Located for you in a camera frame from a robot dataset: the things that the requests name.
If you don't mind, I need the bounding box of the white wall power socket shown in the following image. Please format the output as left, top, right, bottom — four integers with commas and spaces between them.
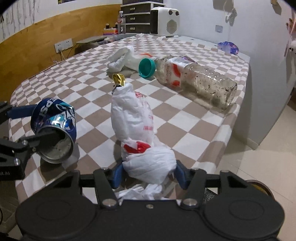
54, 38, 73, 53

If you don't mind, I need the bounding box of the white tissue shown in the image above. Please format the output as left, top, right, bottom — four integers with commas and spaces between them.
107, 45, 152, 73

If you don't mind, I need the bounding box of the blue purple plastic bag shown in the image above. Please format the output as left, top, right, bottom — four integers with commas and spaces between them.
217, 41, 239, 55

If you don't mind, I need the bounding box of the teal plastic lid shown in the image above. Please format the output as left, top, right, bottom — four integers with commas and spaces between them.
138, 58, 156, 78

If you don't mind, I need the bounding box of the checkered brown white tablecloth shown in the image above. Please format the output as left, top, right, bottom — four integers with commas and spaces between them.
9, 34, 249, 201

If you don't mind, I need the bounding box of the white space heater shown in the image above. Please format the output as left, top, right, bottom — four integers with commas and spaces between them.
150, 7, 180, 37

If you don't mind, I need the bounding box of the white plastic bag red print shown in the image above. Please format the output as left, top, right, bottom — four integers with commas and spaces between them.
111, 83, 177, 200

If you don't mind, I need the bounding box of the gold foil wrapper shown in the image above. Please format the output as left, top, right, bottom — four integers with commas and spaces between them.
112, 73, 125, 86

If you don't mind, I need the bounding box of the yellow wastebasket brown rim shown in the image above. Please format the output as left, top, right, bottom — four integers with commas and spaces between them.
246, 180, 275, 200

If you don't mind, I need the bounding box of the black drawer cabinet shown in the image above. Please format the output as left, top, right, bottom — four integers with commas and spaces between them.
120, 1, 166, 34

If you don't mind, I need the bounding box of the clear plastic water bottle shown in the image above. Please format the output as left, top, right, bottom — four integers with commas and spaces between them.
154, 55, 237, 110

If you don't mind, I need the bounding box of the crushed blue Pepsi can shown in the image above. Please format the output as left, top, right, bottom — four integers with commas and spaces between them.
30, 98, 77, 164

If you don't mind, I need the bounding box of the upright water bottle red label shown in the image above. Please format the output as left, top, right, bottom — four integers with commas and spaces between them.
117, 11, 126, 34

